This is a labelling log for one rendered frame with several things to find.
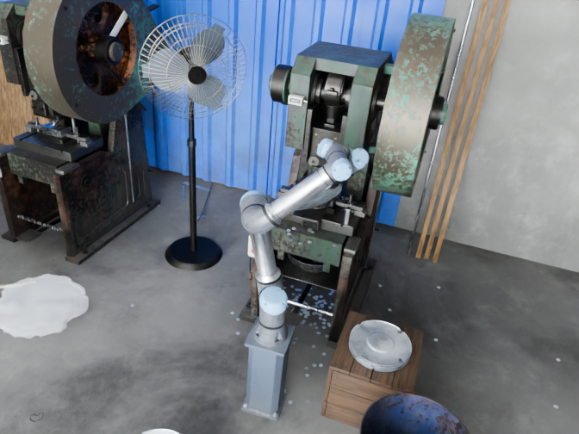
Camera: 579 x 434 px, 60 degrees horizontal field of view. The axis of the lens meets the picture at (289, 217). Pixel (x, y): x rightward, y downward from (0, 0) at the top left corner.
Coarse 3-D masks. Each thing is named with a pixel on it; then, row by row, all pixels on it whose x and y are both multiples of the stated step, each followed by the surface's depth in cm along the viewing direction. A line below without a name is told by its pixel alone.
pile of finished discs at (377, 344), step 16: (368, 320) 246; (352, 336) 236; (368, 336) 237; (384, 336) 237; (400, 336) 239; (352, 352) 230; (368, 352) 228; (384, 352) 229; (400, 352) 230; (368, 368) 225; (384, 368) 222; (400, 368) 226
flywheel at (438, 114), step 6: (438, 96) 228; (444, 96) 229; (438, 102) 225; (444, 102) 231; (432, 108) 225; (438, 108) 225; (444, 108) 227; (432, 114) 226; (438, 114) 225; (444, 114) 227; (432, 120) 227; (438, 120) 226; (444, 120) 228; (432, 126) 229; (438, 126) 229
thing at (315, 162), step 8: (320, 120) 257; (320, 128) 247; (328, 128) 248; (336, 128) 248; (312, 136) 250; (320, 136) 248; (328, 136) 247; (336, 136) 245; (312, 144) 252; (312, 152) 254; (312, 160) 255; (320, 160) 255; (312, 168) 255
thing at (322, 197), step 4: (340, 184) 231; (336, 188) 233; (340, 188) 234; (324, 192) 235; (328, 192) 235; (332, 192) 236; (336, 192) 238; (316, 196) 237; (320, 196) 239; (324, 196) 239; (328, 196) 240; (332, 196) 242; (312, 200) 240; (316, 200) 240; (320, 200) 241; (324, 200) 243; (328, 200) 245; (304, 204) 241; (308, 204) 242; (312, 204) 244; (316, 204) 245; (320, 204) 247; (300, 208) 244; (304, 208) 246
